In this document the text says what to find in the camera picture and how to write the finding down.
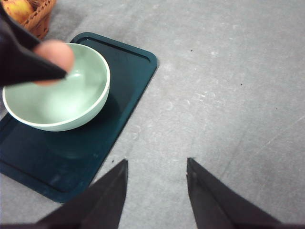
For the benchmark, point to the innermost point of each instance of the brown wicker basket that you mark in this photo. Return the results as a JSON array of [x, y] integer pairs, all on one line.
[[39, 22]]

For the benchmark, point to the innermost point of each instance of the brown egg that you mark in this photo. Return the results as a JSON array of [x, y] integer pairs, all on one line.
[[56, 53]]

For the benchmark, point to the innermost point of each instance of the red yellow apple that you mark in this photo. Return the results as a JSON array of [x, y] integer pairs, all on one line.
[[19, 10]]

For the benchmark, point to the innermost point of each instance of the light green ceramic bowl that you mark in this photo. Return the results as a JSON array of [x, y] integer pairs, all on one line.
[[55, 106]]

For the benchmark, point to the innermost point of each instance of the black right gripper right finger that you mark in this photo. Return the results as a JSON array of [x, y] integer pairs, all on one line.
[[217, 207]]

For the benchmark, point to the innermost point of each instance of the dark green rectangular tray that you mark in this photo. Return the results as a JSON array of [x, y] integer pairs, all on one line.
[[62, 164]]

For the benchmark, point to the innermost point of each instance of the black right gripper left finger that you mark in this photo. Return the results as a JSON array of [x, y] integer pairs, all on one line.
[[98, 207]]

